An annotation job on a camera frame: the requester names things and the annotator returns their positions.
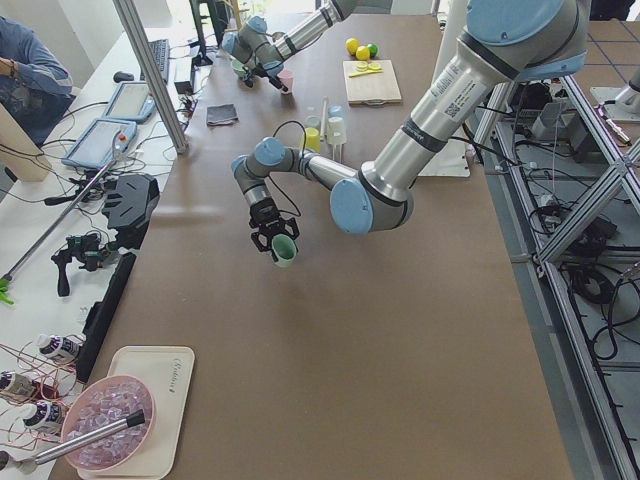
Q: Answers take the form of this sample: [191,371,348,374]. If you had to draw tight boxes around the black computer mouse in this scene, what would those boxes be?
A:
[113,71,135,83]

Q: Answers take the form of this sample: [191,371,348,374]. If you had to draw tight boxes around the grey cup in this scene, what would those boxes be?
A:
[304,115,321,131]

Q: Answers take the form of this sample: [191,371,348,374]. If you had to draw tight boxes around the white wire cup rack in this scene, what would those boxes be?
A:
[319,96,347,163]

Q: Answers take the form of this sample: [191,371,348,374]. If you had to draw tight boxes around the black perforated bracket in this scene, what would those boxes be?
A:
[102,173,160,249]

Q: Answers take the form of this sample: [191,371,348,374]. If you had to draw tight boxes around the pink bowl of ice cubes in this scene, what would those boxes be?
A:
[61,375,155,473]

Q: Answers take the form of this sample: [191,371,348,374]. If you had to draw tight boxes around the green lime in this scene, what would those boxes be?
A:
[367,43,378,58]

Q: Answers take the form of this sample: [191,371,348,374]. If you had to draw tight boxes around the light blue cup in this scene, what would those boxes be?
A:
[327,105,344,118]

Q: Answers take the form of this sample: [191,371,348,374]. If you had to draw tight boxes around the black keyboard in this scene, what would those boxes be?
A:
[148,39,170,83]

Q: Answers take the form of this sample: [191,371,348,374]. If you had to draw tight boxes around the seated person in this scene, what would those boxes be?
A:
[1,17,75,146]

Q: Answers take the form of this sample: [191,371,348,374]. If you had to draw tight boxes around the green bowl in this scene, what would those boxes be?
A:
[231,59,250,81]

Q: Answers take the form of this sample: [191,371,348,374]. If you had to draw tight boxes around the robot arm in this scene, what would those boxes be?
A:
[222,0,392,93]
[232,0,591,262]

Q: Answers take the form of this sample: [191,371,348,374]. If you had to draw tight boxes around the wooden cutting board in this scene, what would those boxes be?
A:
[342,60,402,105]

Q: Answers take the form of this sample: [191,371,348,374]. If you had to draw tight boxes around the cream plastic tray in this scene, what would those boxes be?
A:
[77,346,195,479]

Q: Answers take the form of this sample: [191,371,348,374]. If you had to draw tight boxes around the white cup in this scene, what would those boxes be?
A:
[326,118,347,146]

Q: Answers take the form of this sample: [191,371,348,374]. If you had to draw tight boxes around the metal scoop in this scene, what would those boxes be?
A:
[14,409,146,474]

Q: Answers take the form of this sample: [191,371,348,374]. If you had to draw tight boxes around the grey folded cloth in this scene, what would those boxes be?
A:
[206,104,238,126]

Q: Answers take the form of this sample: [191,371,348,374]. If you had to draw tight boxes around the yellow plastic knife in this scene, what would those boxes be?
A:
[348,69,383,78]

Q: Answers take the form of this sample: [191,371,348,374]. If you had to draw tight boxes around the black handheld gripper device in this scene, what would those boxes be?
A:
[51,233,120,297]

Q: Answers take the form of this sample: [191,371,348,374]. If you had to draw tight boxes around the whole yellow lemon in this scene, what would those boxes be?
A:
[355,45,371,61]

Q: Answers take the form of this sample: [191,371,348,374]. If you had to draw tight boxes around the teach pendant tablet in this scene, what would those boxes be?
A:
[61,118,137,169]
[104,81,155,124]

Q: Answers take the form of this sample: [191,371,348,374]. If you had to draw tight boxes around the mint green cup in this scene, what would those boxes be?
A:
[271,233,298,268]

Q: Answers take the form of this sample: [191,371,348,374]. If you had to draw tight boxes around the yellow cup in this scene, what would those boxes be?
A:
[303,127,321,153]

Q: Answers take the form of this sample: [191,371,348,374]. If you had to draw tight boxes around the pink cup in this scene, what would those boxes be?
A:
[278,69,294,95]

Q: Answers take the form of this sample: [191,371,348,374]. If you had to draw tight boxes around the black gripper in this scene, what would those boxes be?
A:
[243,62,290,94]
[249,198,300,262]

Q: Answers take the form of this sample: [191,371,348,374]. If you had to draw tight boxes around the aluminium frame post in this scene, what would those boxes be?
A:
[113,0,188,154]

